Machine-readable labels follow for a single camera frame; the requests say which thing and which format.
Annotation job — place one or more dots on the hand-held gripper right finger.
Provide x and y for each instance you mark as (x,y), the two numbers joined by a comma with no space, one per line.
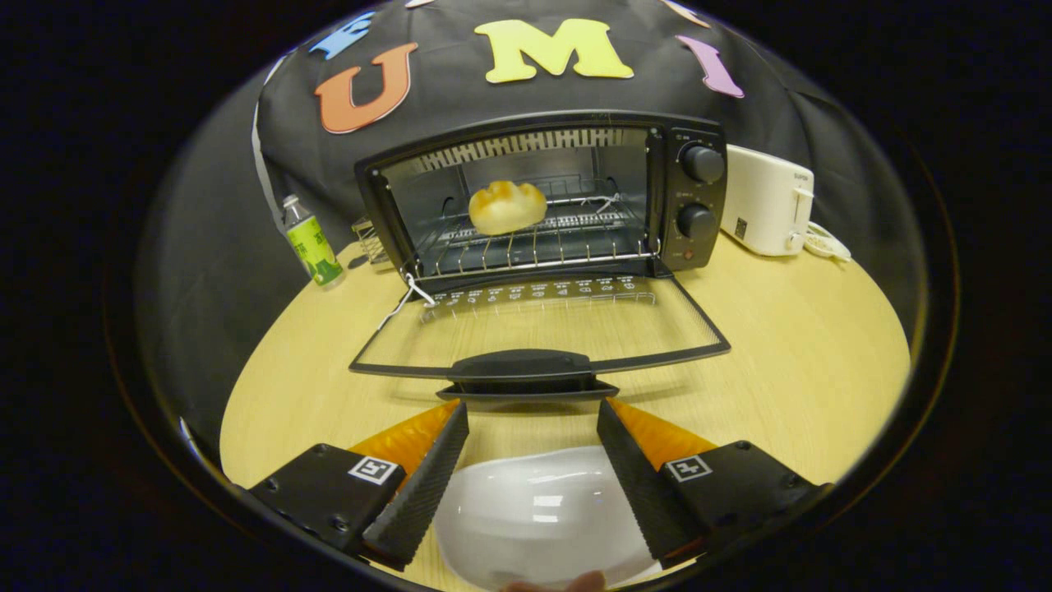
(645,493)

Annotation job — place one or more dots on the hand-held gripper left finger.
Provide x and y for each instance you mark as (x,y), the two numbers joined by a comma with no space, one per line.
(423,493)

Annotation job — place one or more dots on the golden bread roll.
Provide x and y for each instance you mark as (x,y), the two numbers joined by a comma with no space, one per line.
(507,207)

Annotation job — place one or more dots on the black toaster oven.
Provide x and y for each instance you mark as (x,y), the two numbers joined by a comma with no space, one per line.
(699,197)

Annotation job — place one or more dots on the white pop-up toaster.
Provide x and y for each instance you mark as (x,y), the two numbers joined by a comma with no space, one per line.
(768,205)

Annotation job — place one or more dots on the white plate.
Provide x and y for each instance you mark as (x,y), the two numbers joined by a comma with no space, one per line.
(534,518)

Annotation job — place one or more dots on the green label drink bottle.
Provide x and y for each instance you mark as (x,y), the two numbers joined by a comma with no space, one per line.
(312,247)

